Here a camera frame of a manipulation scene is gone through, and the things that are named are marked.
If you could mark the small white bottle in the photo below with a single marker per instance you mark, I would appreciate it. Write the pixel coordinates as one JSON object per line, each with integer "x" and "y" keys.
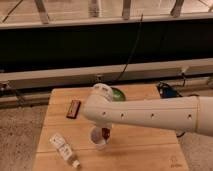
{"x": 64, "y": 150}

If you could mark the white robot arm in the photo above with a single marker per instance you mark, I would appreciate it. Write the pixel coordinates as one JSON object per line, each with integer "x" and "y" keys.
{"x": 189, "y": 114}

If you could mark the blue power adapter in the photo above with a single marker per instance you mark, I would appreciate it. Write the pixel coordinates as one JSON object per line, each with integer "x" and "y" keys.
{"x": 170, "y": 94}

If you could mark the green bowl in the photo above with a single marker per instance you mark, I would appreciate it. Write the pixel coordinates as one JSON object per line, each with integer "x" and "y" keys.
{"x": 118, "y": 95}

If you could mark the wooden board table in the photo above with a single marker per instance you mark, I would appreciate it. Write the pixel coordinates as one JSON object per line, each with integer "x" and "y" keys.
{"x": 129, "y": 149}

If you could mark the brown chocolate bar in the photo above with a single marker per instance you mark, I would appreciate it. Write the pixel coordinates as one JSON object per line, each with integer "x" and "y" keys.
{"x": 73, "y": 109}

